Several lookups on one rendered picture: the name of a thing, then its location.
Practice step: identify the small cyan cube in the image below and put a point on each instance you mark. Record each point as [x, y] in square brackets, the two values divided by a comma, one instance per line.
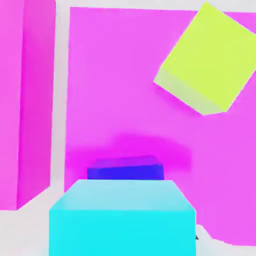
[122, 224]

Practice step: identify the small blue cube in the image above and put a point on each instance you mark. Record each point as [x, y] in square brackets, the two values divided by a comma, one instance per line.
[126, 170]

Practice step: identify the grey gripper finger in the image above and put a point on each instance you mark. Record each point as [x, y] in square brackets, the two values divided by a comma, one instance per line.
[202, 243]

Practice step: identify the large magenta box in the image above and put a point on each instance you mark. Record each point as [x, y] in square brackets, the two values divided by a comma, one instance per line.
[120, 80]
[30, 100]

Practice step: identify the small yellow cube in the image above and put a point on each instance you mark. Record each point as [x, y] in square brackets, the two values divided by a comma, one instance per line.
[210, 60]

